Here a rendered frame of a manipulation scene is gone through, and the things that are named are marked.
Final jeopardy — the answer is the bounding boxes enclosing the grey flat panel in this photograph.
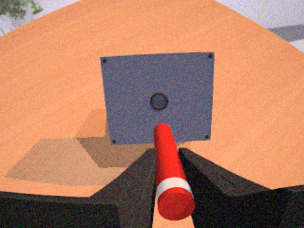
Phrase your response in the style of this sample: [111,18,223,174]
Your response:
[100,52,216,145]

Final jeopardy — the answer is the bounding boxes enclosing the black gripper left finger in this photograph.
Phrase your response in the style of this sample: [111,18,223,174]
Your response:
[0,148,157,228]

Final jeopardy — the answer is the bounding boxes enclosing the red peg with white band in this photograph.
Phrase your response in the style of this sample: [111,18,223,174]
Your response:
[153,123,195,220]

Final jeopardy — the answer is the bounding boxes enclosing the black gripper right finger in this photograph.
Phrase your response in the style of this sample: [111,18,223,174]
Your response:
[179,148,304,228]

